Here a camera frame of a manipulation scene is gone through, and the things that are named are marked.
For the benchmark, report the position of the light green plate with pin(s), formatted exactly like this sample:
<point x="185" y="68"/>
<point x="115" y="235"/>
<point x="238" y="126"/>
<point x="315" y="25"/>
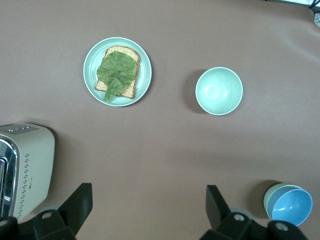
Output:
<point x="145" y="72"/>

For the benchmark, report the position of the metal table edge bracket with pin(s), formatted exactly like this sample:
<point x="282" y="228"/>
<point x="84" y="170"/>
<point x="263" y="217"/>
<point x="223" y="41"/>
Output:
<point x="317" y="20"/>

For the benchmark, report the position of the green lettuce leaf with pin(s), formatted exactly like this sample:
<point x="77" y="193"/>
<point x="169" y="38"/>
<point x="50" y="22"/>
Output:
<point x="116" y="72"/>

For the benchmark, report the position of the light green bowl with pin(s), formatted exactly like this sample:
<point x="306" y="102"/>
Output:
<point x="219" y="91"/>
<point x="268" y="197"/>

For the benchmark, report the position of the beige chrome toaster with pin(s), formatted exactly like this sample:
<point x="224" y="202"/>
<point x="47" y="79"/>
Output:
<point x="32" y="160"/>

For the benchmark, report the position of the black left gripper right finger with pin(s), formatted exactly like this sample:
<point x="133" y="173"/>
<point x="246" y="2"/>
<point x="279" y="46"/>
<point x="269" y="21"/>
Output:
<point x="217" y="210"/>

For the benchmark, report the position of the blue bowl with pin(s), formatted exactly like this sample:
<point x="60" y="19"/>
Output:
<point x="292" y="208"/>

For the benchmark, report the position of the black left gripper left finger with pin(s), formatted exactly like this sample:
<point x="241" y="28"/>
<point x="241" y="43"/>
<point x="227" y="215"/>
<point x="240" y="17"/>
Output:
<point x="75" y="210"/>

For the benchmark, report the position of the toast bread slice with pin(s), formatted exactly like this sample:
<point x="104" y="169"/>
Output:
<point x="131" y="90"/>

